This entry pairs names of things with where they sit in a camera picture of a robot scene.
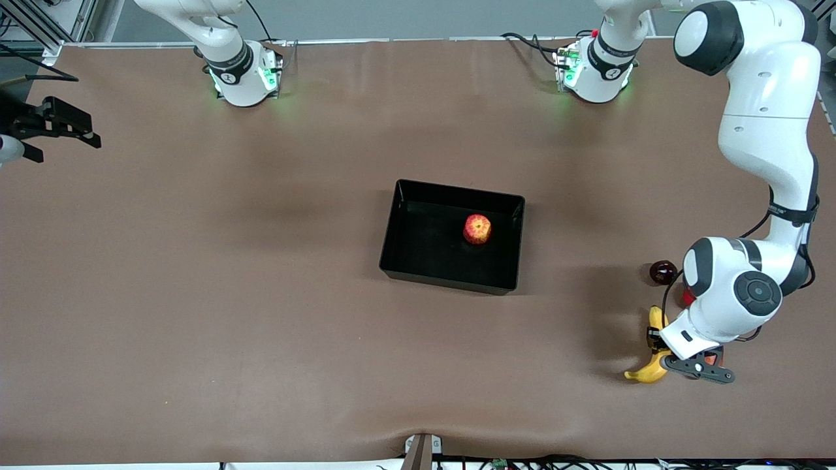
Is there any yellow banana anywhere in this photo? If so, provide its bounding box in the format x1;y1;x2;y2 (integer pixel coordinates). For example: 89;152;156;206
624;305;673;383

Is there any red yellow apple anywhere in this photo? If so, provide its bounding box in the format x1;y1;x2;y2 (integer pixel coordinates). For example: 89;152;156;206
463;213;492;245

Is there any black rectangular plastic box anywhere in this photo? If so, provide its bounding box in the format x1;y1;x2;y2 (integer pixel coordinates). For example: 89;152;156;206
379;179;526;296

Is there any grey table edge clamp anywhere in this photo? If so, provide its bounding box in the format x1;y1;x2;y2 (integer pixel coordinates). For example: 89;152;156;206
402;433;443;470

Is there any large table cover mat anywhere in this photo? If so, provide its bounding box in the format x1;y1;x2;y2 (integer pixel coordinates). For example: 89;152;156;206
0;36;836;465

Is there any black arm base cable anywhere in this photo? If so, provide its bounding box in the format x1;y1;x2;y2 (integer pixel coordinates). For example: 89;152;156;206
502;31;566;56
243;0;276;43

